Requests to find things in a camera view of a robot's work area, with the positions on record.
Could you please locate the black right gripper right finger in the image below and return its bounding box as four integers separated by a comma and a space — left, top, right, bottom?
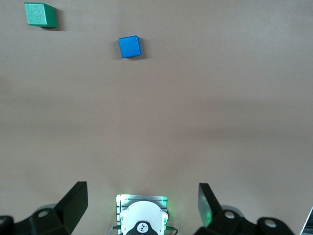
194, 183, 295, 235

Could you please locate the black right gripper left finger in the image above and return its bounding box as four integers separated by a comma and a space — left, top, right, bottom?
0, 181, 88, 235

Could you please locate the blue wooden block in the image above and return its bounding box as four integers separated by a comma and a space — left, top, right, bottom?
118, 35, 143, 59

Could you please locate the green wooden block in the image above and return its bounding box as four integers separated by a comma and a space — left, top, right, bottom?
24, 2, 58, 28

